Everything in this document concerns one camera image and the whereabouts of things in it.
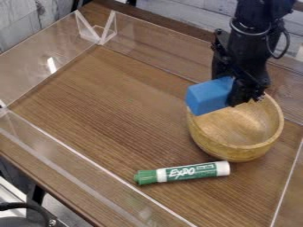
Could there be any brown wooden bowl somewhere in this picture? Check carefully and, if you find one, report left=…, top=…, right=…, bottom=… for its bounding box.
left=187, top=94, right=284, bottom=162

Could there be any black metal bracket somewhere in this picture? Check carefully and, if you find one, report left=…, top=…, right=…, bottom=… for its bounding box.
left=27, top=185, right=68, bottom=227

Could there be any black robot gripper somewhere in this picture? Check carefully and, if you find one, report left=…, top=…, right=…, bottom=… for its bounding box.
left=212, top=20, right=290, bottom=107

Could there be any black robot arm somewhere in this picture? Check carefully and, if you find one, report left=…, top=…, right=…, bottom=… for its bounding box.
left=212, top=0, right=298, bottom=107

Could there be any green Expo marker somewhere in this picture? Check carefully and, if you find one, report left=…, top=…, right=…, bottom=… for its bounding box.
left=133, top=160, right=231, bottom=185

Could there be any blue foam block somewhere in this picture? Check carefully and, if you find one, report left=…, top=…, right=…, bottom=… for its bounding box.
left=184, top=76, right=233, bottom=116

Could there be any clear acrylic tray wall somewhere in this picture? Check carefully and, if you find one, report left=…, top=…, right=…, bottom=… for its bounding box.
left=0, top=5, right=303, bottom=227

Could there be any black cable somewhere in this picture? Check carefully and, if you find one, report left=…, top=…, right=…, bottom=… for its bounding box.
left=0, top=201, right=51, bottom=227

